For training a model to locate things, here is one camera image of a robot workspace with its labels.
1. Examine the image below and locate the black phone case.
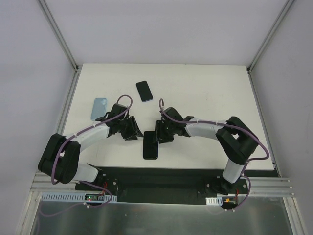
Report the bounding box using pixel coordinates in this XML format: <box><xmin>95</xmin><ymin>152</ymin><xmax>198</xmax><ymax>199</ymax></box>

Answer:
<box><xmin>143</xmin><ymin>131</ymin><xmax>158</xmax><ymax>160</ymax></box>

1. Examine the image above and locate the light blue phone case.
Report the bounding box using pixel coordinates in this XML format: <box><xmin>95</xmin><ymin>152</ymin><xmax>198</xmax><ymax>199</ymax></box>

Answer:
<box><xmin>90</xmin><ymin>98</ymin><xmax>107</xmax><ymax>121</ymax></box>

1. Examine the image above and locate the black phone blue edge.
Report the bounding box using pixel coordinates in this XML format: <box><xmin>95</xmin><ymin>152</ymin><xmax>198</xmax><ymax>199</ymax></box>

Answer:
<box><xmin>136</xmin><ymin>81</ymin><xmax>153</xmax><ymax>102</ymax></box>

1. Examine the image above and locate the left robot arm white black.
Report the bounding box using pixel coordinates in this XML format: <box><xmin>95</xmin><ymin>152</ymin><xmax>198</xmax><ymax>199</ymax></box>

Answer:
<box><xmin>38</xmin><ymin>103</ymin><xmax>143</xmax><ymax>190</ymax></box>

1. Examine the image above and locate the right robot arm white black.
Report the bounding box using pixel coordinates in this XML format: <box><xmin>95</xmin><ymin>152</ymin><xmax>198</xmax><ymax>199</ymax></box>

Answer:
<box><xmin>155</xmin><ymin>107</ymin><xmax>258</xmax><ymax>195</ymax></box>

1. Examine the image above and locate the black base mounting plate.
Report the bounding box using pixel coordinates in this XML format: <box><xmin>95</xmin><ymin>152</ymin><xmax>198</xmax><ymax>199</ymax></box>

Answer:
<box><xmin>73</xmin><ymin>166</ymin><xmax>252</xmax><ymax>204</ymax></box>

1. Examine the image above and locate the metal sheet front panel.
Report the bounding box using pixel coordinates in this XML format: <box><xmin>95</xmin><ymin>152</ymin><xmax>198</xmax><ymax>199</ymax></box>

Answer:
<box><xmin>31</xmin><ymin>197</ymin><xmax>292</xmax><ymax>235</ymax></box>

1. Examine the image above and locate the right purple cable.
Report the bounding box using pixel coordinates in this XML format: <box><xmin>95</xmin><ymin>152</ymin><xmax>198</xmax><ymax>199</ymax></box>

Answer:
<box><xmin>158</xmin><ymin>98</ymin><xmax>270</xmax><ymax>177</ymax></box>

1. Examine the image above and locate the purple cable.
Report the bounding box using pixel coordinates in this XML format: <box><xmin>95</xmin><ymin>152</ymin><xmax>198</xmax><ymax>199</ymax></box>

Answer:
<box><xmin>50</xmin><ymin>94</ymin><xmax>134</xmax><ymax>185</ymax></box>
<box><xmin>158</xmin><ymin>98</ymin><xmax>270</xmax><ymax>177</ymax></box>

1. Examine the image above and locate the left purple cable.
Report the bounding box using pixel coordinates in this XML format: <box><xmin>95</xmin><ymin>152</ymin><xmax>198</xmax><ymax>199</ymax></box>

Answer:
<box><xmin>50</xmin><ymin>94</ymin><xmax>134</xmax><ymax>185</ymax></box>

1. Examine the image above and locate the left aluminium frame post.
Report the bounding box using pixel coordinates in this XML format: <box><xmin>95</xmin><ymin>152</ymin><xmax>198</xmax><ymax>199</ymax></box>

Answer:
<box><xmin>37</xmin><ymin>0</ymin><xmax>79</xmax><ymax>71</ymax></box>

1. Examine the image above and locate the aluminium frame post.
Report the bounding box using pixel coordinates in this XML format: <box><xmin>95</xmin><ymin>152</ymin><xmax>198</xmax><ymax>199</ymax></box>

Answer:
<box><xmin>37</xmin><ymin>0</ymin><xmax>79</xmax><ymax>71</ymax></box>
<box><xmin>247</xmin><ymin>0</ymin><xmax>296</xmax><ymax>74</ymax></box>

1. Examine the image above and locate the right white cable duct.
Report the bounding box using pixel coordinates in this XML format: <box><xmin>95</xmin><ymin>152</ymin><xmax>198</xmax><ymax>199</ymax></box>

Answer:
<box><xmin>205</xmin><ymin>197</ymin><xmax>223</xmax><ymax>206</ymax></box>

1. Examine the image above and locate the white cable duct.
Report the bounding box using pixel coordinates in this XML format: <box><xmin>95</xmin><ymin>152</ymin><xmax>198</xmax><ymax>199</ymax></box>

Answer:
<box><xmin>41</xmin><ymin>192</ymin><xmax>117</xmax><ymax>203</ymax></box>
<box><xmin>205</xmin><ymin>197</ymin><xmax>223</xmax><ymax>206</ymax></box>

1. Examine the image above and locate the left aluminium table rail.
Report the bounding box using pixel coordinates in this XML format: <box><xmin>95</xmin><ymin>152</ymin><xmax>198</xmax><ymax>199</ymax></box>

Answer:
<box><xmin>38</xmin><ymin>65</ymin><xmax>82</xmax><ymax>177</ymax></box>

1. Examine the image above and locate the aluminium table rail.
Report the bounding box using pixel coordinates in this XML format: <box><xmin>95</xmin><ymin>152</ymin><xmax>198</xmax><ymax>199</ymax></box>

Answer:
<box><xmin>247</xmin><ymin>71</ymin><xmax>295</xmax><ymax>198</ymax></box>
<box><xmin>38</xmin><ymin>65</ymin><xmax>82</xmax><ymax>177</ymax></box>

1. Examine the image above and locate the left white cable duct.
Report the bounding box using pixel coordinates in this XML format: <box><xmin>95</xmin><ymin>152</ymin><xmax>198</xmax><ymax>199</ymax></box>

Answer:
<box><xmin>41</xmin><ymin>192</ymin><xmax>117</xmax><ymax>203</ymax></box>

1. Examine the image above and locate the right aluminium table rail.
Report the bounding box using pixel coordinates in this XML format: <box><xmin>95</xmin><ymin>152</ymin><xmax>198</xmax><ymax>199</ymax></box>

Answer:
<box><xmin>247</xmin><ymin>71</ymin><xmax>295</xmax><ymax>198</ymax></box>

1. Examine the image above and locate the right aluminium frame post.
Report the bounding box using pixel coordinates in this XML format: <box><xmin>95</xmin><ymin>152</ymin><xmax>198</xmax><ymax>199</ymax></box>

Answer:
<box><xmin>247</xmin><ymin>0</ymin><xmax>296</xmax><ymax>74</ymax></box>

